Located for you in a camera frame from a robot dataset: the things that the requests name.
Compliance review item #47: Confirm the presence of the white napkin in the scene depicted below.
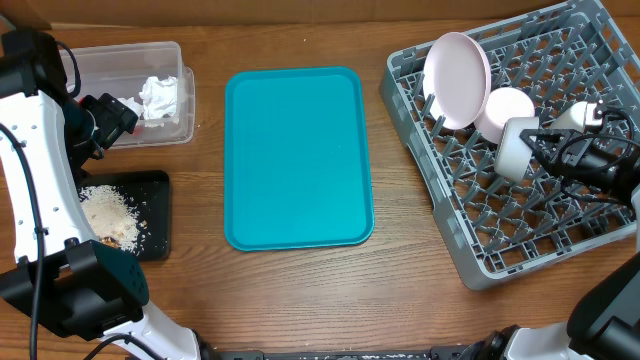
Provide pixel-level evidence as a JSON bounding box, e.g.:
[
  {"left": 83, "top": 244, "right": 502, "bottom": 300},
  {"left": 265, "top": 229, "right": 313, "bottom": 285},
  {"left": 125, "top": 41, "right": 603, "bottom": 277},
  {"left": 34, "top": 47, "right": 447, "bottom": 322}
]
[{"left": 118, "top": 76, "right": 178, "bottom": 128}]

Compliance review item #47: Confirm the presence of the brown walnut food scrap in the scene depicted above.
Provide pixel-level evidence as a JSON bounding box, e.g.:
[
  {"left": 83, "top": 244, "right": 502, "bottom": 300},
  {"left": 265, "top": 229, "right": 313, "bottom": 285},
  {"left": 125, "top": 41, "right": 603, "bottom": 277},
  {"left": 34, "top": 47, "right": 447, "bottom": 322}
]
[{"left": 101, "top": 237, "right": 120, "bottom": 249}]

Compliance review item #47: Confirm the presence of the grey-green bowl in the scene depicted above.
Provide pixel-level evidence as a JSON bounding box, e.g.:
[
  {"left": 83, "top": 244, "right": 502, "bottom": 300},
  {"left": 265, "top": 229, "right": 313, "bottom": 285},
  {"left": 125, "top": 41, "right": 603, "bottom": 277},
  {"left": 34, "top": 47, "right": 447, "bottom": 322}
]
[{"left": 494, "top": 117, "right": 539, "bottom": 183}]

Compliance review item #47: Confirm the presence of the clear plastic bin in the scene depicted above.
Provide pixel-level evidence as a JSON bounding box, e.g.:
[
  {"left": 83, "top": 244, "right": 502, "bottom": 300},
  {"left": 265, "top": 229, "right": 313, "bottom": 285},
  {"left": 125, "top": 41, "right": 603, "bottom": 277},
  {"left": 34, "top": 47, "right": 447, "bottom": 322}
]
[{"left": 60, "top": 41, "right": 195, "bottom": 148}]

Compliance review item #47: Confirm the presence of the grey dishwasher rack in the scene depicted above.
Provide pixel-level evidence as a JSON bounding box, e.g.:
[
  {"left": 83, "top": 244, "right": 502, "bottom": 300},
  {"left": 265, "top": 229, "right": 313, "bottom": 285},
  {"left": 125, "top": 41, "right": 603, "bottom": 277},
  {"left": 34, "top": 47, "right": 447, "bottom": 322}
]
[{"left": 380, "top": 1, "right": 639, "bottom": 290}]

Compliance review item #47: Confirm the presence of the teal serving tray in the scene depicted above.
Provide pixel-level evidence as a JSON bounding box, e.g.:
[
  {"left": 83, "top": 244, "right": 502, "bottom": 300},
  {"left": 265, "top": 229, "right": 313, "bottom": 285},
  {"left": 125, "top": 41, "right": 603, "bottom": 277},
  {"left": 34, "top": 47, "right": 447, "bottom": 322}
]
[{"left": 224, "top": 66, "right": 375, "bottom": 252}]

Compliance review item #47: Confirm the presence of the white paper cup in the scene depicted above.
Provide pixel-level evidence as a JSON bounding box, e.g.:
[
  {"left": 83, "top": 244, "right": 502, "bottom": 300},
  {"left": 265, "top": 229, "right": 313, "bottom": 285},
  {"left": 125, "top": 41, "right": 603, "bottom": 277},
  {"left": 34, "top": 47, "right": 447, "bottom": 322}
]
[{"left": 550, "top": 101, "right": 605, "bottom": 133}]

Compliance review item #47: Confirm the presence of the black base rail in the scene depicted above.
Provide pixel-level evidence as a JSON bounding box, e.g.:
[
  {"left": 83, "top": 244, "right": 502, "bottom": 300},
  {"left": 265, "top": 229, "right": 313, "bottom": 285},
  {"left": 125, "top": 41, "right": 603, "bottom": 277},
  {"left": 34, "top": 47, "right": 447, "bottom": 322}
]
[{"left": 212, "top": 345, "right": 475, "bottom": 360}]

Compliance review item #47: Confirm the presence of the small pink-white bowl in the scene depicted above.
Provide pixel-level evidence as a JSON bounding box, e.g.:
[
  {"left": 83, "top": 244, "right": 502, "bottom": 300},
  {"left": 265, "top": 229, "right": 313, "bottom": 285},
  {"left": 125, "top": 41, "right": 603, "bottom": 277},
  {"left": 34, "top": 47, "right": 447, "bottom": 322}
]
[{"left": 474, "top": 87, "right": 535, "bottom": 144}]

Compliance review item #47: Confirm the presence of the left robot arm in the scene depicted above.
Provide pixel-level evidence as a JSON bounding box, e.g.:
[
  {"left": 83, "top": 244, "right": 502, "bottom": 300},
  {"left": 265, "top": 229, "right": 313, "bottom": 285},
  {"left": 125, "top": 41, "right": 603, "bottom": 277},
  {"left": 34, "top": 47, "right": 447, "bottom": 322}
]
[{"left": 1, "top": 29, "right": 216, "bottom": 359}]

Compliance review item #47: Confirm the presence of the black tray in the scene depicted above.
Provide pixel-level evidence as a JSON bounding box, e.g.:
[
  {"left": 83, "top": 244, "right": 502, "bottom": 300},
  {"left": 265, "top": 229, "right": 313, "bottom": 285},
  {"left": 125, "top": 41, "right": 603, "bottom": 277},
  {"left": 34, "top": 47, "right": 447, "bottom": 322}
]
[{"left": 78, "top": 170, "right": 171, "bottom": 262}]

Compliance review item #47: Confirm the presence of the large white plate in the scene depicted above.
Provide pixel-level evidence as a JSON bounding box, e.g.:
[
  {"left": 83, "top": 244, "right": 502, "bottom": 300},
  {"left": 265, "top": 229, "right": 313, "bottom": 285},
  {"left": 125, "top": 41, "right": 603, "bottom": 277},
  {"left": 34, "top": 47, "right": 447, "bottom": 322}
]
[{"left": 422, "top": 32, "right": 491, "bottom": 130}]

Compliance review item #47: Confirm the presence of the pile of white rice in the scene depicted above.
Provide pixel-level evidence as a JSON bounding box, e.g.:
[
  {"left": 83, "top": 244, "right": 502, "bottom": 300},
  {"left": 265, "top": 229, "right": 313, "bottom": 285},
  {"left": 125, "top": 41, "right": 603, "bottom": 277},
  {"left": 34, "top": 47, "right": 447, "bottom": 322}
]
[{"left": 79, "top": 185, "right": 146, "bottom": 254}]

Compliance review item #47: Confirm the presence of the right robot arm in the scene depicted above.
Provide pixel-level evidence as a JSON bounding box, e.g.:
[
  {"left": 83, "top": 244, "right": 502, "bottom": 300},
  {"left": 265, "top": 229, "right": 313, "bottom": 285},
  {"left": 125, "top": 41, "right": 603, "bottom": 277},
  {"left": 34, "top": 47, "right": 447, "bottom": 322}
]
[{"left": 460, "top": 130, "right": 639, "bottom": 360}]

